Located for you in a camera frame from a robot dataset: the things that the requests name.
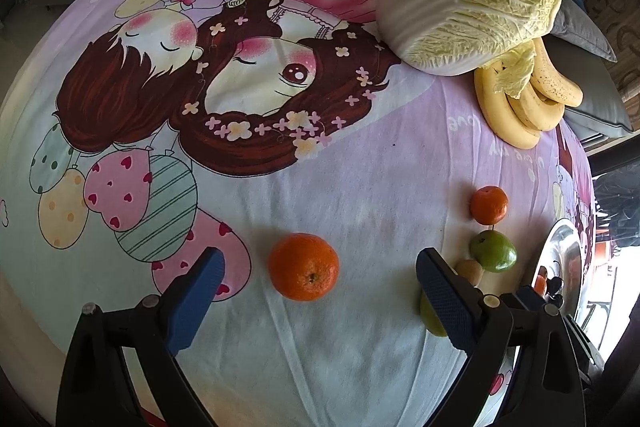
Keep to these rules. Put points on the bottom yellow banana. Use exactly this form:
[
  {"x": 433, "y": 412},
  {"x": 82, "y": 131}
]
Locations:
[{"x": 498, "y": 112}]

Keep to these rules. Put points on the green jujube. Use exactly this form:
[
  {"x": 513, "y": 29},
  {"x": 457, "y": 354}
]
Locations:
[
  {"x": 430, "y": 318},
  {"x": 493, "y": 251}
]

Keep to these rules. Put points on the top yellow banana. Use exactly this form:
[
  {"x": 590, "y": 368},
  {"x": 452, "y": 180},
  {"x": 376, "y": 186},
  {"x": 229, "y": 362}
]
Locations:
[{"x": 547, "y": 80}]

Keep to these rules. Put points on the dark cherry with stem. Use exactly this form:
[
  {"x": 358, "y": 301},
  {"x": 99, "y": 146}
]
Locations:
[{"x": 554, "y": 291}]

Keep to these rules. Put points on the orange tangerine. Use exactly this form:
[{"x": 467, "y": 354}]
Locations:
[
  {"x": 489, "y": 205},
  {"x": 303, "y": 267},
  {"x": 540, "y": 285}
]

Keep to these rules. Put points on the brown longan among fruits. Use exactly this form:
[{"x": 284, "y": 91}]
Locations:
[{"x": 471, "y": 270}]

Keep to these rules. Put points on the napa cabbage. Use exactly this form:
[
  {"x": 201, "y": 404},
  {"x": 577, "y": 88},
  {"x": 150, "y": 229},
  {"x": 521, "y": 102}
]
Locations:
[{"x": 451, "y": 37}]

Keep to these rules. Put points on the round steel plate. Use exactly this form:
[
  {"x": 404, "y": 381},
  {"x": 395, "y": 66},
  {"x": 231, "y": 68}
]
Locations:
[{"x": 560, "y": 256}]

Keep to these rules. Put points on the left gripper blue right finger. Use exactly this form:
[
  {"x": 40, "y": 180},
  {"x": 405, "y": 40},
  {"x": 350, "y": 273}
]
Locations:
[{"x": 454, "y": 299}]

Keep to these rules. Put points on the middle yellow banana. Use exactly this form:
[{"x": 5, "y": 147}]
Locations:
[{"x": 534, "y": 112}]

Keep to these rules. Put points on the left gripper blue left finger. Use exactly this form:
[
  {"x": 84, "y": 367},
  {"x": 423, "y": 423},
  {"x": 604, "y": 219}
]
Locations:
[{"x": 189, "y": 296}]

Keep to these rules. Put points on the light grey cushion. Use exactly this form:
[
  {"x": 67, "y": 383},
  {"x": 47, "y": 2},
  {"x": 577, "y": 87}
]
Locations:
[{"x": 572, "y": 24}]

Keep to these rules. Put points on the cartoon print tablecloth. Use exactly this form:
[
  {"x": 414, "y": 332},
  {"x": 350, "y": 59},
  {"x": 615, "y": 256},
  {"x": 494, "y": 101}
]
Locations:
[{"x": 140, "y": 132}]

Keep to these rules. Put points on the yellow banana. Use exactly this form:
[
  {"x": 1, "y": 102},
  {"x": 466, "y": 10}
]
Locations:
[
  {"x": 534, "y": 112},
  {"x": 498, "y": 112},
  {"x": 547, "y": 80}
]

